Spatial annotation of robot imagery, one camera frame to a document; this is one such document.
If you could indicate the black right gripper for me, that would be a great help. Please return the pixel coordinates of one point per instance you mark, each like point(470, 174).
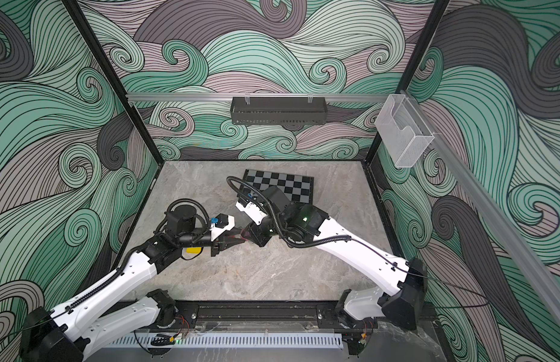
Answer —
point(259, 232)

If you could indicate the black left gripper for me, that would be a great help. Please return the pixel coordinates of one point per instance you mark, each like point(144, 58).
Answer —
point(216, 242)

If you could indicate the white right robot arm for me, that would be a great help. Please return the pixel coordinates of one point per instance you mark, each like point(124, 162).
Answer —
point(400, 285)

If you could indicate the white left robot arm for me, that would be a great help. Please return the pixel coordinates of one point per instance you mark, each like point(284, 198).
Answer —
point(77, 328)

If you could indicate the yellow block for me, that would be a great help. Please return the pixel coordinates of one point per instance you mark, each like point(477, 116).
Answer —
point(193, 251)

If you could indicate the black white chessboard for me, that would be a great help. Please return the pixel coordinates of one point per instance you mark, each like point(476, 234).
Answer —
point(297, 188)

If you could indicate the white ventilated front strip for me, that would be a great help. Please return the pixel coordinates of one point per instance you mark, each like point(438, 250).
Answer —
point(150, 341)

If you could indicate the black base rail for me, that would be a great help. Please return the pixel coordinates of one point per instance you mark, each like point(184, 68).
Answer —
point(204, 315)

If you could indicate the black wall shelf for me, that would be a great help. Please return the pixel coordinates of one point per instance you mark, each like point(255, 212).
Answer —
point(293, 111)

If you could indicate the clear plastic wall bin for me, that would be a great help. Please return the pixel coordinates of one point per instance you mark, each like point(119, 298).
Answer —
point(402, 126)

